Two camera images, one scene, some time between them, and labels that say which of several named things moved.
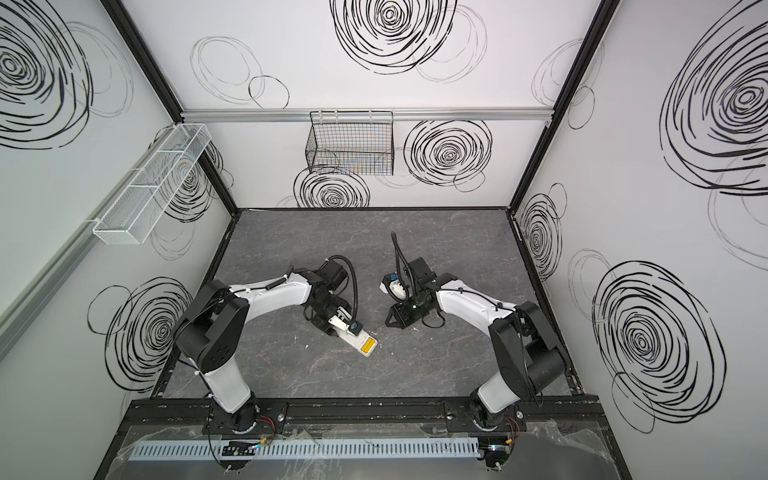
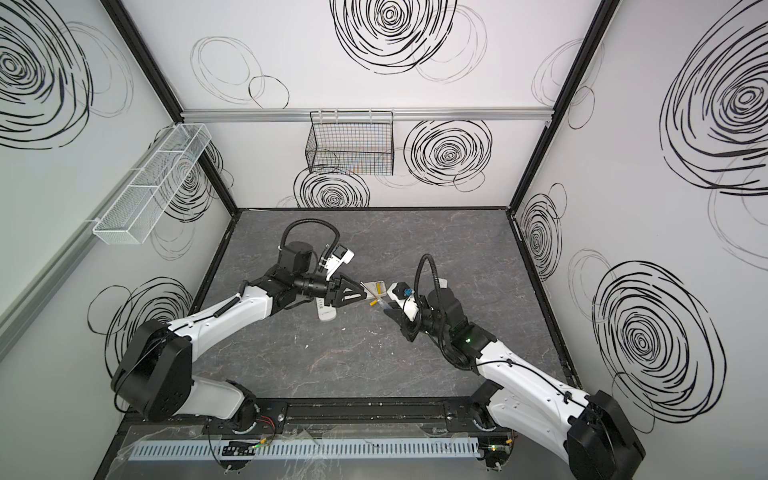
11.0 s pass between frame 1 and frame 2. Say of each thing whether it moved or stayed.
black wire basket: stayed
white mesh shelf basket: stayed
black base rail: stayed
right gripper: moved
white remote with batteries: moved
